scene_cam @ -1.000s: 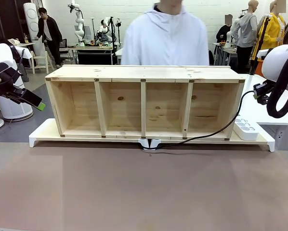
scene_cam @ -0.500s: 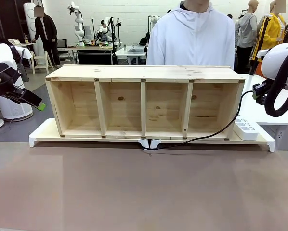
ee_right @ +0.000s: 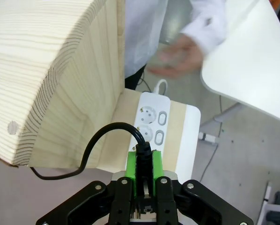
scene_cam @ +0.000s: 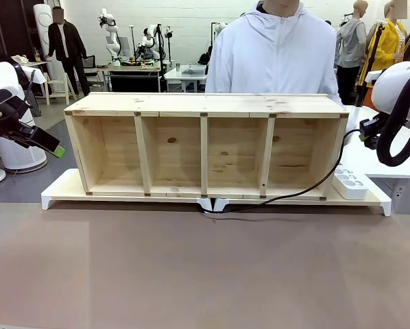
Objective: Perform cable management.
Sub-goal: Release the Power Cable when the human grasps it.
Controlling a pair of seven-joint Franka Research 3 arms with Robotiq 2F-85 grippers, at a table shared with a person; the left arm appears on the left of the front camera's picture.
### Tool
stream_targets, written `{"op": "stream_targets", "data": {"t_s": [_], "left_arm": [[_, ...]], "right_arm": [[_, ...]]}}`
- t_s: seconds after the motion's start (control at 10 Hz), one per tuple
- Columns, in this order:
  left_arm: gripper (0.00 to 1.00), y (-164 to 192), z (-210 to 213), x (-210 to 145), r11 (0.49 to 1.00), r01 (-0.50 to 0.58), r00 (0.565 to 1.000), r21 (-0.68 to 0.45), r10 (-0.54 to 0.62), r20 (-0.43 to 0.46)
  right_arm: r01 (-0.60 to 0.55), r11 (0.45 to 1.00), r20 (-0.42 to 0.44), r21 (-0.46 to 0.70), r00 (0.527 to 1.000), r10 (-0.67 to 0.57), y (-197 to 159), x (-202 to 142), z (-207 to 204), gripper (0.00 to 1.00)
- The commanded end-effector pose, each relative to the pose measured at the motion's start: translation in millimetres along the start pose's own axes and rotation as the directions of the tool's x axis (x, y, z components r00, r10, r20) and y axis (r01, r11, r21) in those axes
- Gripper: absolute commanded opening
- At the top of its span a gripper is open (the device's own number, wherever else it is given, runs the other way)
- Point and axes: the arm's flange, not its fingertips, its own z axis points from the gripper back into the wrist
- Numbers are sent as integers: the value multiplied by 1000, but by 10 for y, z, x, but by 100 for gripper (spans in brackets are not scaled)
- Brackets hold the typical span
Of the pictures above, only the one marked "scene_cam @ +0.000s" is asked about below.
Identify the black frame work table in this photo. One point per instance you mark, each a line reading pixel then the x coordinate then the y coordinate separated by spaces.
pixel 133 77

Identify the white flat board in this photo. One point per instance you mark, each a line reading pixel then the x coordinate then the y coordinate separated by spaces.
pixel 374 76

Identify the black tripod with orange parts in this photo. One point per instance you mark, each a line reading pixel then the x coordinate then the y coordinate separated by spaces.
pixel 371 61

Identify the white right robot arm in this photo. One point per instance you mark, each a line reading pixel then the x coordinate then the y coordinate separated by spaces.
pixel 397 89

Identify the white tower air conditioner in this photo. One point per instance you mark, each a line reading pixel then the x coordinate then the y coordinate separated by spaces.
pixel 42 37

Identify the black camera stand pole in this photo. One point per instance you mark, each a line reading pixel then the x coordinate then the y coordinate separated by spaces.
pixel 160 58

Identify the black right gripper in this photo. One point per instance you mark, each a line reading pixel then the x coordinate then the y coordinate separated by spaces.
pixel 378 127

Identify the white power strip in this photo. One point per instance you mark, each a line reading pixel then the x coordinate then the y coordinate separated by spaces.
pixel 350 185

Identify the mannequin in yellow jacket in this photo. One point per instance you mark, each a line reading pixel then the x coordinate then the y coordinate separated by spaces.
pixel 391 41

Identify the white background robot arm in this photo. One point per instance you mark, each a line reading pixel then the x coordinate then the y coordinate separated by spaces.
pixel 150 42
pixel 110 37
pixel 219 28

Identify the table with white cloth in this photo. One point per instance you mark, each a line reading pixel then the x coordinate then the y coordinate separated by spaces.
pixel 37 77

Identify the white background table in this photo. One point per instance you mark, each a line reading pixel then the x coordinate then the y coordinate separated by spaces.
pixel 188 77

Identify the person in black jacket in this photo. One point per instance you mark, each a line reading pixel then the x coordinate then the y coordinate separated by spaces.
pixel 64 44

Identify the white wooden chair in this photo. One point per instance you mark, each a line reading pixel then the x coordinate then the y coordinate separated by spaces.
pixel 59 89

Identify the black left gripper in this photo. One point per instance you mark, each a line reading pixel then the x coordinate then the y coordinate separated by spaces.
pixel 9 118

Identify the mannequin in grey hoodie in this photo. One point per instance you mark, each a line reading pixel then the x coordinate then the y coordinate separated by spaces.
pixel 350 44

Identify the four-bay pine wood shelf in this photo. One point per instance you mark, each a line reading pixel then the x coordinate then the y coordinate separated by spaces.
pixel 205 103

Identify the person's right forearm white sleeve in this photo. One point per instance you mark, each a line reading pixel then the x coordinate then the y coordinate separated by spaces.
pixel 218 80

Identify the wooden riser with white legs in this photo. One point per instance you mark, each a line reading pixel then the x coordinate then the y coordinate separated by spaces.
pixel 369 200
pixel 71 192

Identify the person in white hoodie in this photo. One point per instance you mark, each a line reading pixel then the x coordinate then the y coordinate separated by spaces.
pixel 273 55

